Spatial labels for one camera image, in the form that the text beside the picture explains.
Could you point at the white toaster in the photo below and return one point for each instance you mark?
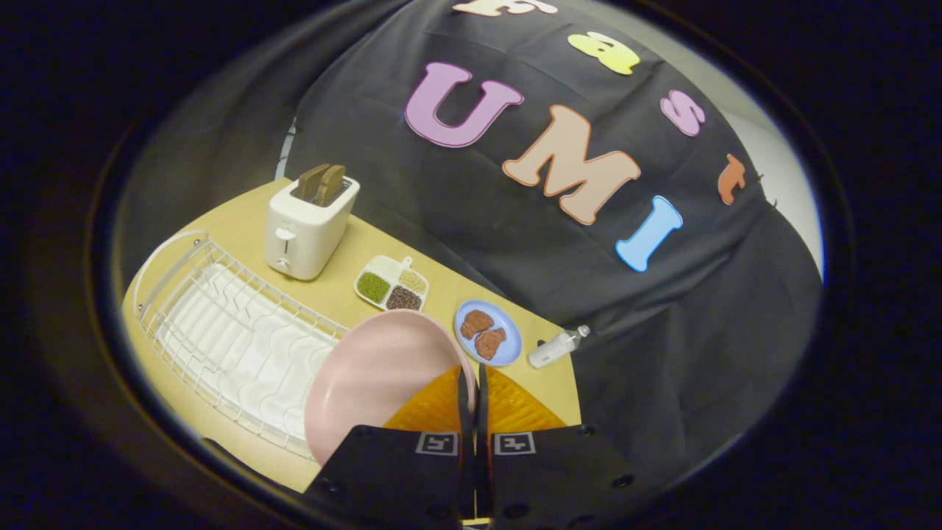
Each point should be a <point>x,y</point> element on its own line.
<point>305,235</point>

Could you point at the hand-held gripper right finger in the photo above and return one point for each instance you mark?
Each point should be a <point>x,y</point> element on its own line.
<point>559,475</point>

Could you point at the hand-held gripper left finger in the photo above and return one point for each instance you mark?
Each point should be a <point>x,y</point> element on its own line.
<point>397,478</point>

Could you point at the pink plate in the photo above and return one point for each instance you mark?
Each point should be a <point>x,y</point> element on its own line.
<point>375,375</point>

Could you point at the white drain tray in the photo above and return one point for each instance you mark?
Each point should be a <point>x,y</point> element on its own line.
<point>243,346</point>

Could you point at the brown bread slice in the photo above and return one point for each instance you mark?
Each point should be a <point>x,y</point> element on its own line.
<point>310,182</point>
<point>331,185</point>

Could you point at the blue plate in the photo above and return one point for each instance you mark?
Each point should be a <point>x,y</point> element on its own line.
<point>508,346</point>

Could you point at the brown meat piece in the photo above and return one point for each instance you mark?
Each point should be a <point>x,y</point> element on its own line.
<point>490,344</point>
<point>477,323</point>

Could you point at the white divided bean tray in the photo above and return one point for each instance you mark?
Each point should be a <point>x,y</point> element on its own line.
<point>383,276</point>

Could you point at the small white bottle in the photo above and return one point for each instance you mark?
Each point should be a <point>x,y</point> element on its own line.
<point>552,350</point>

